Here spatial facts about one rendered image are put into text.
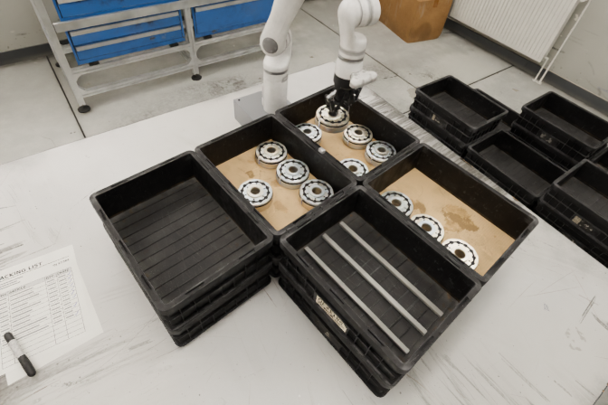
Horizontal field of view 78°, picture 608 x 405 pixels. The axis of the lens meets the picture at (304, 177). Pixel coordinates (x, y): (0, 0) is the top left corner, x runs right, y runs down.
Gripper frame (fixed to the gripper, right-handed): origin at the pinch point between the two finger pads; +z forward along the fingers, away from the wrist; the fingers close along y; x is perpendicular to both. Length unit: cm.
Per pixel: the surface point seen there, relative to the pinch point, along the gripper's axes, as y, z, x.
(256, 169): 25.6, 17.3, -8.1
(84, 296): 83, 30, -5
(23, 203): 88, 30, -48
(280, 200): 27.0, 17.2, 6.4
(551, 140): -128, 49, 35
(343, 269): 27.2, 17.3, 34.8
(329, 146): -1.3, 17.2, -2.9
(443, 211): -11.1, 17.1, 38.8
